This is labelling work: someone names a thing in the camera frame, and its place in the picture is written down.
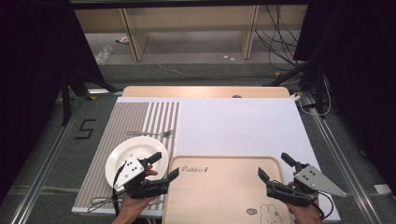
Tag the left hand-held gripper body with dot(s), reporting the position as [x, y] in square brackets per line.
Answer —
[132, 169]

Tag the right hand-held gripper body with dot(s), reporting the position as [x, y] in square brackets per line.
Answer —
[311, 179]

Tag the white plate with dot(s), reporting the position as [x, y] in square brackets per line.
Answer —
[137, 147]

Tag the metal fork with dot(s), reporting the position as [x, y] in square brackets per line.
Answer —
[168, 133]

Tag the light wooden tray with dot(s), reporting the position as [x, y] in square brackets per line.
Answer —
[218, 193]

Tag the person's right hand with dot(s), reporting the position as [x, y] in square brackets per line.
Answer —
[306, 214]

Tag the person's left hand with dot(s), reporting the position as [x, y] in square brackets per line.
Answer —
[132, 207]

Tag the grey striped placemat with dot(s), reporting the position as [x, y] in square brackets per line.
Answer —
[130, 118]

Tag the white board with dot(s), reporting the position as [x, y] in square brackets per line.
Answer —
[236, 127]

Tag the white floor tag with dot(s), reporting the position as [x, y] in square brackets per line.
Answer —
[382, 189]

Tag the black metal stand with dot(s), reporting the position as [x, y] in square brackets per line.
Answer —
[319, 90]
[66, 99]

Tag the black curtain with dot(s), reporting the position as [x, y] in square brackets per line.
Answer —
[31, 77]
[364, 77]

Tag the clear plastic wrapper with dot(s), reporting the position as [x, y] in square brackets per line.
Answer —
[103, 54]

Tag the light wooden bench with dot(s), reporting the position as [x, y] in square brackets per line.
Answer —
[193, 18]

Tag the metal floor rail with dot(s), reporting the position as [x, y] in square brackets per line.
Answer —
[342, 161]
[46, 161]

